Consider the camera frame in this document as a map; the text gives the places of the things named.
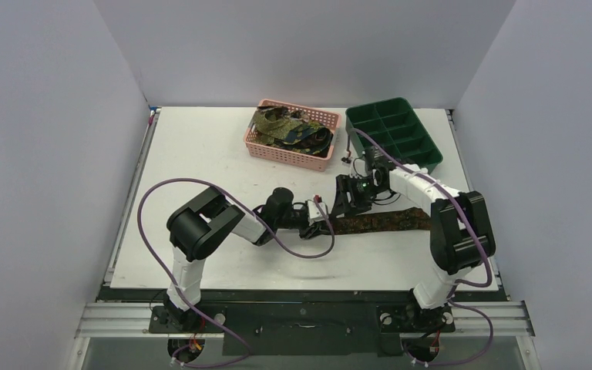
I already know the dark patterned necktie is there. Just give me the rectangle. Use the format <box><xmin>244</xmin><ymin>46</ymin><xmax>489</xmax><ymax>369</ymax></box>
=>
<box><xmin>331</xmin><ymin>207</ymin><xmax>431</xmax><ymax>235</ymax></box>

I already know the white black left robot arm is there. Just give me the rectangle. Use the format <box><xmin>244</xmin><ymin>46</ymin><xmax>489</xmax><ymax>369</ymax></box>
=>
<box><xmin>163</xmin><ymin>187</ymin><xmax>334</xmax><ymax>331</ymax></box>

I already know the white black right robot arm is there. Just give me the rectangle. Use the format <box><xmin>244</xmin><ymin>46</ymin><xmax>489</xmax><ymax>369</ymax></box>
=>
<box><xmin>330</xmin><ymin>149</ymin><xmax>496</xmax><ymax>329</ymax></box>

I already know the pile of patterned ties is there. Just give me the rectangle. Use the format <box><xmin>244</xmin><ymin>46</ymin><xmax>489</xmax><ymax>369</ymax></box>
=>
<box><xmin>252</xmin><ymin>106</ymin><xmax>334</xmax><ymax>157</ymax></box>

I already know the pink plastic basket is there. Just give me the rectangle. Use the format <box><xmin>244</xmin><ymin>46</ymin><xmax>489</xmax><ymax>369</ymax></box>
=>
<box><xmin>244</xmin><ymin>99</ymin><xmax>341</xmax><ymax>172</ymax></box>

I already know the green divided plastic tray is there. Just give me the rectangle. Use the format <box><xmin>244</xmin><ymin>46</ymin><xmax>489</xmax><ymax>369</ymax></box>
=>
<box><xmin>345</xmin><ymin>97</ymin><xmax>443</xmax><ymax>172</ymax></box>

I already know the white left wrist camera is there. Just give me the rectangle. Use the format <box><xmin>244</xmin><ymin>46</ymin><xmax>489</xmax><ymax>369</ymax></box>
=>
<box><xmin>306</xmin><ymin>195</ymin><xmax>328</xmax><ymax>224</ymax></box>

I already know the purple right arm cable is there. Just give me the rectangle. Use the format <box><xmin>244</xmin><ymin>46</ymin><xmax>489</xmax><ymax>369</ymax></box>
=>
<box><xmin>342</xmin><ymin>127</ymin><xmax>496</xmax><ymax>368</ymax></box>

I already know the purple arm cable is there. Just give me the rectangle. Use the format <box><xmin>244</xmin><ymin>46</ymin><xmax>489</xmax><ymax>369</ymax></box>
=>
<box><xmin>342</xmin><ymin>127</ymin><xmax>496</xmax><ymax>368</ymax></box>
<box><xmin>136</xmin><ymin>178</ymin><xmax>337</xmax><ymax>370</ymax></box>

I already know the black metal base rail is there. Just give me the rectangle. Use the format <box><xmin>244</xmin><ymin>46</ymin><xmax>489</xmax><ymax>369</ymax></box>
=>
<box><xmin>76</xmin><ymin>292</ymin><xmax>534</xmax><ymax>355</ymax></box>

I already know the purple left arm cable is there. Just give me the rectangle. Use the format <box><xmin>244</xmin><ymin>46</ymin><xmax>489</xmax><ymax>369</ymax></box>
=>
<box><xmin>136</xmin><ymin>178</ymin><xmax>337</xmax><ymax>370</ymax></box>

